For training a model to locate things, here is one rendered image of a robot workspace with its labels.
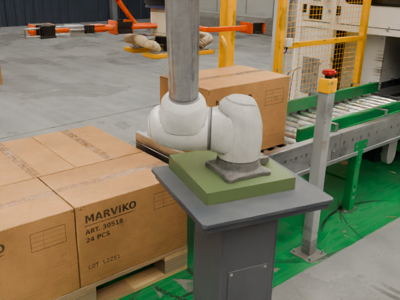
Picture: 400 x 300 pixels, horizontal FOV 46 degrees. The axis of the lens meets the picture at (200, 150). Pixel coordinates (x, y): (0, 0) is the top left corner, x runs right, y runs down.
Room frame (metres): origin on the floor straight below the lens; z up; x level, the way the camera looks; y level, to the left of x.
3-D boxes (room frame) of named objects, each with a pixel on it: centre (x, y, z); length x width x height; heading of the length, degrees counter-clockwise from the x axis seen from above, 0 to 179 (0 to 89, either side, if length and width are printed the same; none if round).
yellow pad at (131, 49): (2.39, 0.22, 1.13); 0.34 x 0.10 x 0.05; 125
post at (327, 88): (2.31, -0.62, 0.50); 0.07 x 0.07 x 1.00; 40
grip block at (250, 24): (2.28, -0.23, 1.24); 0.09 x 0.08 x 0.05; 35
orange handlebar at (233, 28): (2.10, 0.25, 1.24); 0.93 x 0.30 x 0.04; 125
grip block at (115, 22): (2.17, 0.37, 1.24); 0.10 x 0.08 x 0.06; 35
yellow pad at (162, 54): (2.24, 0.11, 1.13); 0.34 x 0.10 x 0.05; 125
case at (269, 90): (2.56, -0.13, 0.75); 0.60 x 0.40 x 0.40; 130
